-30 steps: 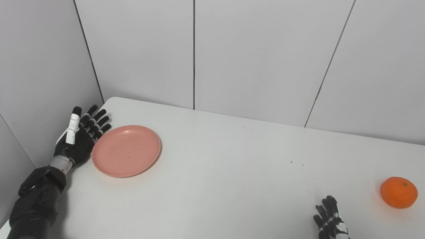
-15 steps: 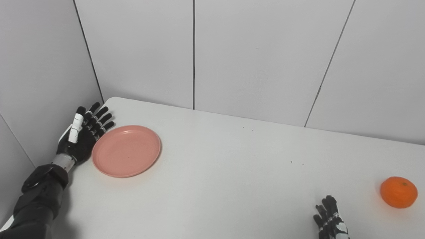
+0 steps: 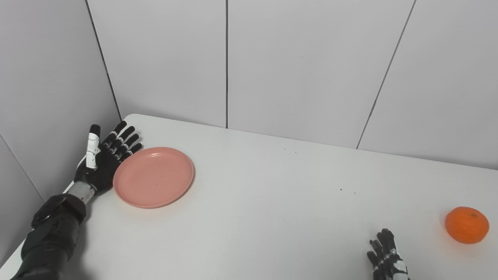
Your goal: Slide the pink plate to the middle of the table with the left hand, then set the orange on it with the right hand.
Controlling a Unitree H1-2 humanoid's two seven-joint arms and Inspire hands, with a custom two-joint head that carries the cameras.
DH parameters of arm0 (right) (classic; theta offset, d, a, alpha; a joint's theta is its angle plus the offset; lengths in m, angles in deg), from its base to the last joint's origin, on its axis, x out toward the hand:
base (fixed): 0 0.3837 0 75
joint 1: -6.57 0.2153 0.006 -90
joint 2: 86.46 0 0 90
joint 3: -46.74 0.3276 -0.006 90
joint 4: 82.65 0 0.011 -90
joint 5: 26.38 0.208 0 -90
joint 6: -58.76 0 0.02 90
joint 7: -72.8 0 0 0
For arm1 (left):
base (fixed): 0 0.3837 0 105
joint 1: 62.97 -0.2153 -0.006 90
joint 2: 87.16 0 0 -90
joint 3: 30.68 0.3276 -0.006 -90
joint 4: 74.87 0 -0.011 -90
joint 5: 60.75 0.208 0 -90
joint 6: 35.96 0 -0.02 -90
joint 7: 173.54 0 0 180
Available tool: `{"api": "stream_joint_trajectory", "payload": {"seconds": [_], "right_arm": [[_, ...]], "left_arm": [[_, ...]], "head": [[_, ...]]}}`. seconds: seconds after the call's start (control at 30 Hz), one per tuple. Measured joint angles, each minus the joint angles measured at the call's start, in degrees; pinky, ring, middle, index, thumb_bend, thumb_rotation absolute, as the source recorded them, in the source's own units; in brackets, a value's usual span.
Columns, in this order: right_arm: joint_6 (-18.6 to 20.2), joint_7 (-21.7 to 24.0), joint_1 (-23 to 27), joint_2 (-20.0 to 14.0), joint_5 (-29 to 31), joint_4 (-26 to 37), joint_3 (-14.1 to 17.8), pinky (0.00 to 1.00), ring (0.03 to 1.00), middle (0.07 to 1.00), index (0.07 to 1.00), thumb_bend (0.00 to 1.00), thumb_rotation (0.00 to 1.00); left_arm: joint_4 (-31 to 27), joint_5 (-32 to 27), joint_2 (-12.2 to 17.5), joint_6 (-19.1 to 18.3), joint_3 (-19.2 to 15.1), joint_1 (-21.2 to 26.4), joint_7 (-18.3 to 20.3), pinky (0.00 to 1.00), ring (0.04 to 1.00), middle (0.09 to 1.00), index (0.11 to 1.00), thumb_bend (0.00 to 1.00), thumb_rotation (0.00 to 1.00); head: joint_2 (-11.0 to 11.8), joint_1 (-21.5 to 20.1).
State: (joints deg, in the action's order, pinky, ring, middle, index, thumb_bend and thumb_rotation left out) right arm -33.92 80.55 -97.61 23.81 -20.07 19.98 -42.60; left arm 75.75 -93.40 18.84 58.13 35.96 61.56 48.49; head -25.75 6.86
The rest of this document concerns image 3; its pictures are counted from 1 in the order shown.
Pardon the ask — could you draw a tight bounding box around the pink round plate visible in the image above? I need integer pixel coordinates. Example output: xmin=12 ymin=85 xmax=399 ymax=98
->
xmin=113 ymin=147 xmax=195 ymax=209

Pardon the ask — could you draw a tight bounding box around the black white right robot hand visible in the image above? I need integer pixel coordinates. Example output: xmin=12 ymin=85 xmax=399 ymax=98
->
xmin=366 ymin=228 xmax=411 ymax=280

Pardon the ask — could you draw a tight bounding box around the orange fruit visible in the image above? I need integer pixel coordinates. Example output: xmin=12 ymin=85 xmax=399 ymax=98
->
xmin=445 ymin=206 xmax=490 ymax=245

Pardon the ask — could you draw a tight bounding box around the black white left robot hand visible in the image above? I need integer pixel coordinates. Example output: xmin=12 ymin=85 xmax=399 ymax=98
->
xmin=74 ymin=121 xmax=143 ymax=195

